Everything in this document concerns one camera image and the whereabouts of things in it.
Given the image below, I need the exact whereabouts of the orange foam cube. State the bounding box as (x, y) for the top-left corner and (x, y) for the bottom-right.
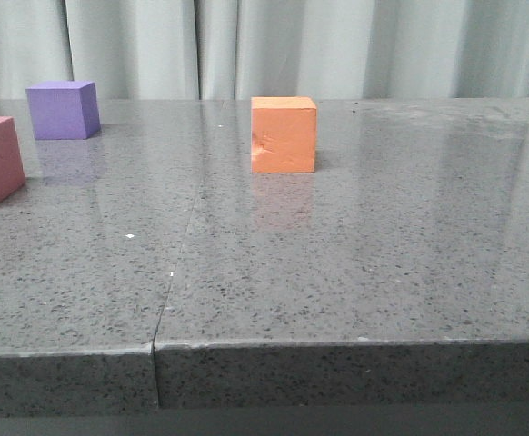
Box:
(251, 96), (317, 173)

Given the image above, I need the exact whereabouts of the purple foam cube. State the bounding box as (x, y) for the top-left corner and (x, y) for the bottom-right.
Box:
(26, 81), (101, 140)

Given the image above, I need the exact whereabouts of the pale grey curtain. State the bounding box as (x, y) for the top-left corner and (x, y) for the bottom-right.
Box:
(0, 1), (529, 100)

